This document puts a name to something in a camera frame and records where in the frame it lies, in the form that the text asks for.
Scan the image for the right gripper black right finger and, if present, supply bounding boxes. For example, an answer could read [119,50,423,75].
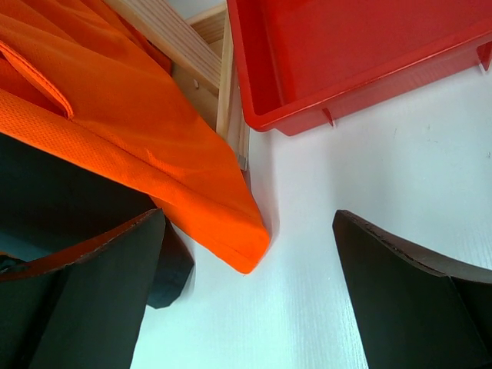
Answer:
[332,210,491,368]

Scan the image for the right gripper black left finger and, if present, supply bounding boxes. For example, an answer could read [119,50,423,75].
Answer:
[1,209,165,368]

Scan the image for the dark navy shorts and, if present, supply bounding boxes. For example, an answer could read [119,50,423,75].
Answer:
[1,135,194,308]

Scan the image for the orange shorts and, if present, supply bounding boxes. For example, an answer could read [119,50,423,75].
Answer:
[1,1,270,274]

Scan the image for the red plastic bin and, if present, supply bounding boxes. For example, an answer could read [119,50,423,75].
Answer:
[228,0,491,136]

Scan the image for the wooden clothes rack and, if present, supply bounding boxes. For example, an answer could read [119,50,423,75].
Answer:
[107,1,250,171]

